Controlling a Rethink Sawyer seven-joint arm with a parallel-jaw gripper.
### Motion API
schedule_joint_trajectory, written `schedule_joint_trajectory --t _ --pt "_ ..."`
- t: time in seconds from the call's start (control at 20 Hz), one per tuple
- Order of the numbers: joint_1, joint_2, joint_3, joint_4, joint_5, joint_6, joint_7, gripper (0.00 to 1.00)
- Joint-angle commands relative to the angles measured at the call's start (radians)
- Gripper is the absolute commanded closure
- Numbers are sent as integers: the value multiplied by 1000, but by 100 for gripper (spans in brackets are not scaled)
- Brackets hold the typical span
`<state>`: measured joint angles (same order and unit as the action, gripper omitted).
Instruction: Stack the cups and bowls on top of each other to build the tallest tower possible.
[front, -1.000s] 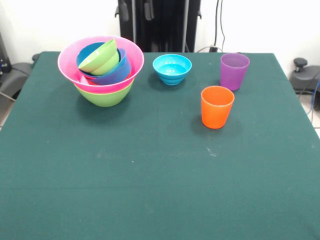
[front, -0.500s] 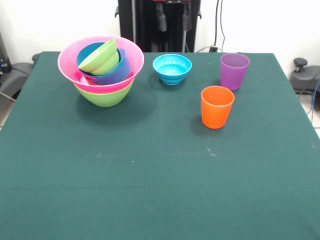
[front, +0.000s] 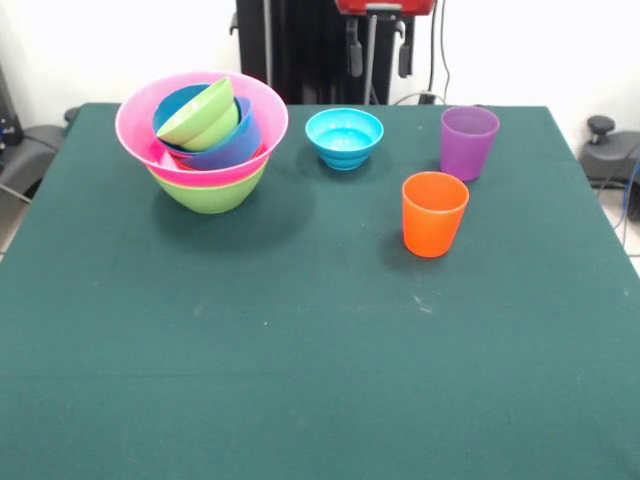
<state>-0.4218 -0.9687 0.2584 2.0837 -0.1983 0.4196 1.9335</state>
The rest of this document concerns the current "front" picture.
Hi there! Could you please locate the dark blue bowl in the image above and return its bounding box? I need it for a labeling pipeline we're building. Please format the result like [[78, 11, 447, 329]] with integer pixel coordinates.
[[152, 83, 251, 159]]

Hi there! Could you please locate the wide light blue bowl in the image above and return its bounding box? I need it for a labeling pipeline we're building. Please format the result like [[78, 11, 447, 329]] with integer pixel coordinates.
[[182, 97, 264, 171]]

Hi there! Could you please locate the black and grey equipment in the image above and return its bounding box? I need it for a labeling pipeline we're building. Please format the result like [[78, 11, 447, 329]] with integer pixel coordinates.
[[0, 59, 69, 201]]

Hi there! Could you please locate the dark green tablecloth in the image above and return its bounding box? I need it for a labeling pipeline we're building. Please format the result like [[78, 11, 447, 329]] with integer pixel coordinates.
[[0, 102, 640, 480]]

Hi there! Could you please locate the orange cup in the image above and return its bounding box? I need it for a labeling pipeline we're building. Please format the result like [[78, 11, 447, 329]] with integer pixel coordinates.
[[402, 171, 470, 259]]

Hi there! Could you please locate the purple cup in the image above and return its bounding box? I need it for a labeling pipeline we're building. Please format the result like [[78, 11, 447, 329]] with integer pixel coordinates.
[[439, 105, 501, 182]]

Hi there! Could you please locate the small light blue footed bowl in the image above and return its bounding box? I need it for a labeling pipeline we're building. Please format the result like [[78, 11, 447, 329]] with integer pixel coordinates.
[[305, 107, 385, 172]]

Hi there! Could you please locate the large pink bowl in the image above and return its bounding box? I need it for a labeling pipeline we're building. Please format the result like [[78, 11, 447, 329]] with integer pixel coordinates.
[[115, 71, 290, 190]]

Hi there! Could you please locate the small green bowl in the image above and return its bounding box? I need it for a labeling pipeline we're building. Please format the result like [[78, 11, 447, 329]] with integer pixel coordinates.
[[155, 76, 241, 153]]

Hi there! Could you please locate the large green bowl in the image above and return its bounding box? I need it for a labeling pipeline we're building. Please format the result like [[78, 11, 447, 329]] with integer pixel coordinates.
[[147, 159, 269, 215]]

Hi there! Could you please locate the black wall cable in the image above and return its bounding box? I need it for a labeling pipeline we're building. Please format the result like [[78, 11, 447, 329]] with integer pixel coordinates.
[[419, 0, 454, 105]]

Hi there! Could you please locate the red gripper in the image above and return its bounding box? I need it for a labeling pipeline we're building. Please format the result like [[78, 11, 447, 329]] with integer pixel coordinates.
[[335, 0, 438, 79]]

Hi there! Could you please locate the black equipment with knob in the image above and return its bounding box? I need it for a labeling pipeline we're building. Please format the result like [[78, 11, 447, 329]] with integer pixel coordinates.
[[579, 115, 640, 224]]

